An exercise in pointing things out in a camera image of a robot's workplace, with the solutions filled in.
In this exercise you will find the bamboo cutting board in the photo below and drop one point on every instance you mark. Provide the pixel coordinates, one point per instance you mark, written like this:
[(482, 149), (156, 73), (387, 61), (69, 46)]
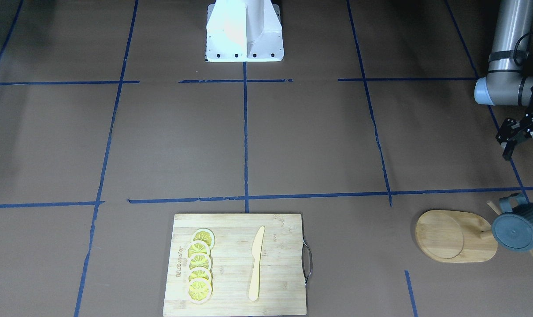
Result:
[(217, 247)]

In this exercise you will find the dark teal mug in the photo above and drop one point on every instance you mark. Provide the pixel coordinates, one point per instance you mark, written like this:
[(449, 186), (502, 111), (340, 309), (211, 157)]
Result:
[(513, 228)]

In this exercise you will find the white pillar with base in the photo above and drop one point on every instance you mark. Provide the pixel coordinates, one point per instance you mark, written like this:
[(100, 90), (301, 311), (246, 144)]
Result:
[(244, 31)]

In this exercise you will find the yellow plastic knife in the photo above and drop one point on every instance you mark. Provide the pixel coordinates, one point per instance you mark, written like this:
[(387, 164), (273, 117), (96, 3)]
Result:
[(256, 252)]

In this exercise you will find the wooden cup rack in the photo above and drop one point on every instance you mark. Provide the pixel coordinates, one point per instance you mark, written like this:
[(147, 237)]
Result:
[(451, 236)]

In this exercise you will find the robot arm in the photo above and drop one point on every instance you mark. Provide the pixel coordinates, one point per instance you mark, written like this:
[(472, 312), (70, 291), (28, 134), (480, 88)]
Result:
[(504, 83)]

